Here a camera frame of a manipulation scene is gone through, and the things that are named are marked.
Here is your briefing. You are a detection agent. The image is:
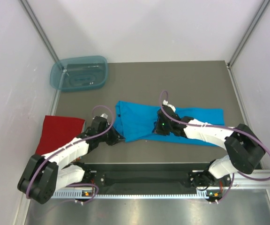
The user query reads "grey slotted cable duct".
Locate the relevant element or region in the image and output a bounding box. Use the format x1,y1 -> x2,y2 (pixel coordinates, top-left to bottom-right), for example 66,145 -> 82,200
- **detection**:
51,188 -> 222,200

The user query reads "left aluminium corner post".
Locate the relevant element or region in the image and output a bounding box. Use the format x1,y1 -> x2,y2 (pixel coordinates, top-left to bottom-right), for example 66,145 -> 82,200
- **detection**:
18,0 -> 59,62

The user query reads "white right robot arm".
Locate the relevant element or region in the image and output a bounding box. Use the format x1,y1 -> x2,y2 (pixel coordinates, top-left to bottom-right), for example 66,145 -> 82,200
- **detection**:
153,100 -> 265,186

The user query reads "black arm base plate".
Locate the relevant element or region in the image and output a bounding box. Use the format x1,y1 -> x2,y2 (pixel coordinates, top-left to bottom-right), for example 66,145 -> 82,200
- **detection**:
78,163 -> 232,188

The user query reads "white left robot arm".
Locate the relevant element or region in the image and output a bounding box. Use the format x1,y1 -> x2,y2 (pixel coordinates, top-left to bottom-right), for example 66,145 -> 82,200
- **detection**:
17,113 -> 125,204

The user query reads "aluminium corner post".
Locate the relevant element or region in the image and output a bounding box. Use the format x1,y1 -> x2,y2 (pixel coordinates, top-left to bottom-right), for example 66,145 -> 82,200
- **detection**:
227,0 -> 270,69
18,0 -> 59,62

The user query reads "teal plastic basin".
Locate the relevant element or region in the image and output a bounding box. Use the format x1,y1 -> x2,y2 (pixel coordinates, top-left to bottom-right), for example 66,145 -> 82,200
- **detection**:
50,56 -> 108,92

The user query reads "red folded t shirt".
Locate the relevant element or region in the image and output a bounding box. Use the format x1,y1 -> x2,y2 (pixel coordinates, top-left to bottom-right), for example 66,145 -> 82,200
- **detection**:
35,115 -> 85,155

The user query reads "right aluminium corner post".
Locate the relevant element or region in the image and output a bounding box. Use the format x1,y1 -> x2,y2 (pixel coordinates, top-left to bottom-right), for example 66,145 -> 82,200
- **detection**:
227,0 -> 270,69

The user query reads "blue t shirt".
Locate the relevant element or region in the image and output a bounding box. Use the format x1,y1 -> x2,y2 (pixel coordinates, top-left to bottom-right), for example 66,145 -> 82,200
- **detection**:
113,101 -> 225,146

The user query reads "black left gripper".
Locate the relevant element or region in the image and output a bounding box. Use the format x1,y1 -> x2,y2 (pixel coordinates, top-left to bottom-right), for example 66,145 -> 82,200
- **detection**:
98,122 -> 125,146

